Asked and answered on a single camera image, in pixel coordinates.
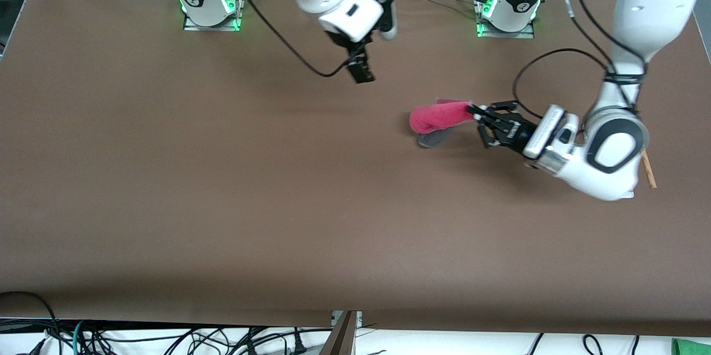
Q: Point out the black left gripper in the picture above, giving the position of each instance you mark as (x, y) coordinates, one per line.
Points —
(512, 133)

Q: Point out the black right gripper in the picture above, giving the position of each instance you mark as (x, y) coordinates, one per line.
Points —
(356, 60)

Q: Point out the pink and grey towel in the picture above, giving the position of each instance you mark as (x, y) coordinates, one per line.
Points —
(439, 116)

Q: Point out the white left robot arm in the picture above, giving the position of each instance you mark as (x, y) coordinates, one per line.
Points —
(650, 10)

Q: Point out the table support beam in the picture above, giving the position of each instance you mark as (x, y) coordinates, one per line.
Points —
(343, 335)

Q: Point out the green cloth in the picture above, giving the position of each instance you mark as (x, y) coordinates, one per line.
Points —
(691, 347)

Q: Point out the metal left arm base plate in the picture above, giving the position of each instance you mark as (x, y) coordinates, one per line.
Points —
(484, 30)

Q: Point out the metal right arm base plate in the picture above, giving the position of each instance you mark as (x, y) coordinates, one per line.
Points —
(233, 8)

